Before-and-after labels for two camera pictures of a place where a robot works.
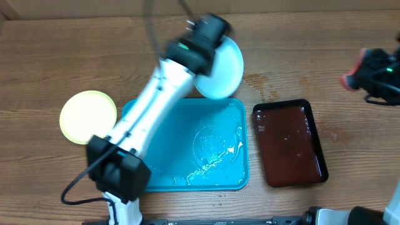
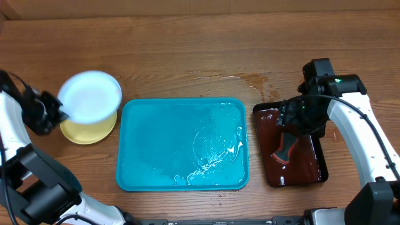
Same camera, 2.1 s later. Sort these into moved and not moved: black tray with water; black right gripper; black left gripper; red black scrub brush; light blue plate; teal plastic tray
Moved: red black scrub brush; black left gripper; light blue plate; black right gripper
Not moved: teal plastic tray; black tray with water
